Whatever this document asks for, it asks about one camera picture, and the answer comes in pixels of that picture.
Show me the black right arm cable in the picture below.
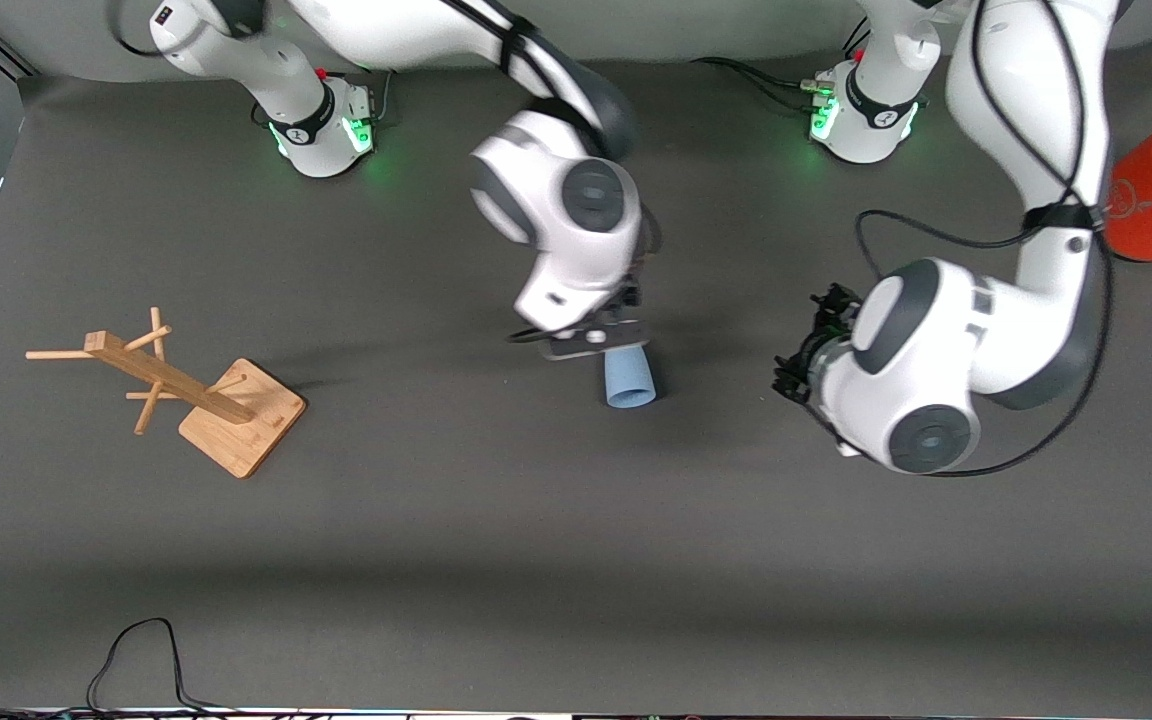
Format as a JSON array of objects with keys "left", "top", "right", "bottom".
[{"left": 441, "top": 0, "right": 637, "bottom": 347}]

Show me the dark grey table mat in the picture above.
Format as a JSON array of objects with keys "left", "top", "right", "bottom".
[{"left": 0, "top": 35, "right": 1152, "bottom": 717}]

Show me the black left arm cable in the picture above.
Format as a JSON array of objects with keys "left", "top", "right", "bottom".
[{"left": 854, "top": 0, "right": 1116, "bottom": 479}]

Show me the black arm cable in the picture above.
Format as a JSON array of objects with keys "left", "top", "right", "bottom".
[
  {"left": 441, "top": 0, "right": 637, "bottom": 347},
  {"left": 854, "top": 0, "right": 1116, "bottom": 479}
]

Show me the wooden cup rack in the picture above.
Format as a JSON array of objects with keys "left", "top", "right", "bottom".
[{"left": 26, "top": 307, "right": 307, "bottom": 479}]

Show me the black left base cable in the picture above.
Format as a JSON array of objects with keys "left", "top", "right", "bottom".
[{"left": 690, "top": 20, "right": 872, "bottom": 111}]

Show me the thin black looped cable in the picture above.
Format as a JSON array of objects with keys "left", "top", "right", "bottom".
[{"left": 86, "top": 617, "right": 239, "bottom": 717}]

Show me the light blue cup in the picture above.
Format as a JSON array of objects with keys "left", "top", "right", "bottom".
[{"left": 603, "top": 347, "right": 658, "bottom": 412}]

